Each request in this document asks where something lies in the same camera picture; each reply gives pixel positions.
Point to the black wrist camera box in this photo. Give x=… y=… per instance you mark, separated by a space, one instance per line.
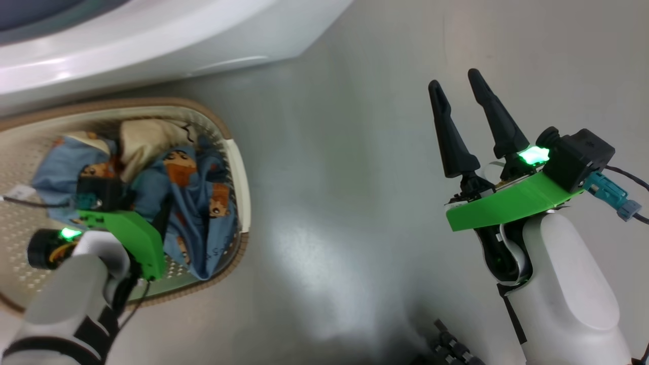
x=583 y=157
x=99 y=192

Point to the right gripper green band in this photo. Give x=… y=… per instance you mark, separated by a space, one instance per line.
x=507 y=205

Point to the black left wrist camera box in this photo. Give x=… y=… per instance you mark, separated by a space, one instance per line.
x=99 y=192

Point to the grey rubber door gasket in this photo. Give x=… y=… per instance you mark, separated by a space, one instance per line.
x=40 y=12

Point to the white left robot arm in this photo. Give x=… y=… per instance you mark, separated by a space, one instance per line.
x=61 y=299

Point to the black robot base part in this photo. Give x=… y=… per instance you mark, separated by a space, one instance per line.
x=451 y=347

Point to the cream cartoon print garment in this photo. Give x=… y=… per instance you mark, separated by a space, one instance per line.
x=147 y=142

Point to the cream basket with brown rim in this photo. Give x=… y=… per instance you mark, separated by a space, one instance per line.
x=241 y=192

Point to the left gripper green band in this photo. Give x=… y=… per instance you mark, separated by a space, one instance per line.
x=137 y=233

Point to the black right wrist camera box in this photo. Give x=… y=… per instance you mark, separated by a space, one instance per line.
x=583 y=157

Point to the white front-load washing machine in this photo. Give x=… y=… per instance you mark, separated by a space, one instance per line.
x=177 y=40

